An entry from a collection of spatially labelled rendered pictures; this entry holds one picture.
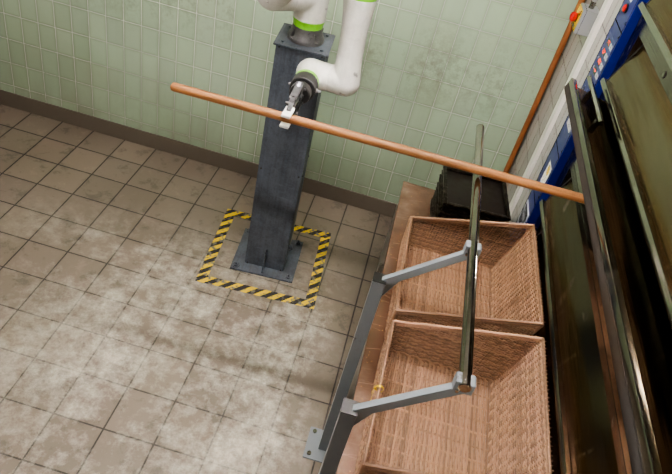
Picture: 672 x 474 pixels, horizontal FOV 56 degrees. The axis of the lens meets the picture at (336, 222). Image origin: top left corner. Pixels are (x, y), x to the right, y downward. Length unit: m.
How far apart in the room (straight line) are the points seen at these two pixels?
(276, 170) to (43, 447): 1.42
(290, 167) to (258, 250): 0.54
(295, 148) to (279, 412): 1.11
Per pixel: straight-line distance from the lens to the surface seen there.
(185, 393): 2.74
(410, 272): 1.89
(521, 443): 2.00
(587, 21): 2.87
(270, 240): 3.12
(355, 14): 2.24
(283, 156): 2.82
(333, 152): 3.61
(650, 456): 1.18
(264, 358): 2.87
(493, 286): 2.64
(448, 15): 3.20
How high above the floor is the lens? 2.25
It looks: 38 degrees down
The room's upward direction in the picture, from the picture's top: 14 degrees clockwise
